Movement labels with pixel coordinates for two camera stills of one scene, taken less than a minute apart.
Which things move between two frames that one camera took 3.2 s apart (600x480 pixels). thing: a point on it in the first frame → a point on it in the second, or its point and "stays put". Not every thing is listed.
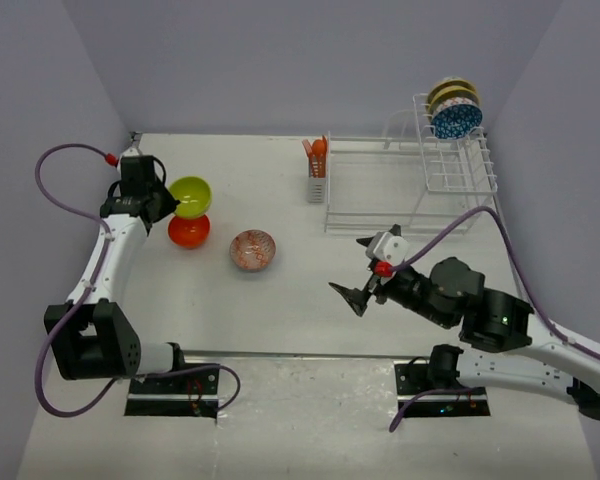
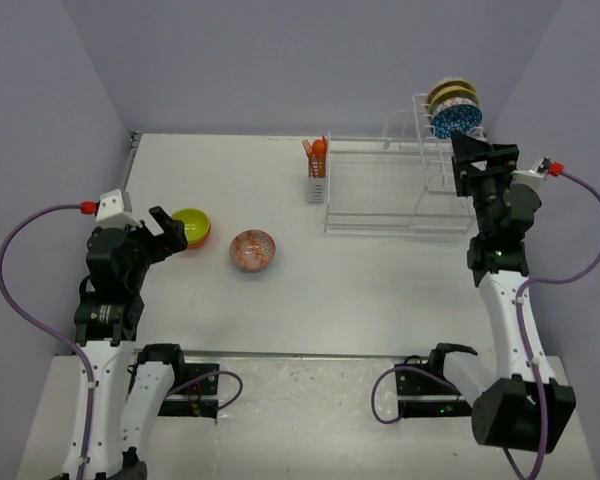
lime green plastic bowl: x=193 y=194 → x=197 y=223
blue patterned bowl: x=456 y=118 stays put
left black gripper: x=169 y=202 → x=171 y=240
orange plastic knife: x=325 y=148 stays put
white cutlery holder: x=317 y=187 stays put
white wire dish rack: x=412 y=178 stays put
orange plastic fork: x=308 y=149 stays put
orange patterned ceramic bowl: x=252 y=250 stays put
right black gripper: x=355 y=297 → x=502 y=159
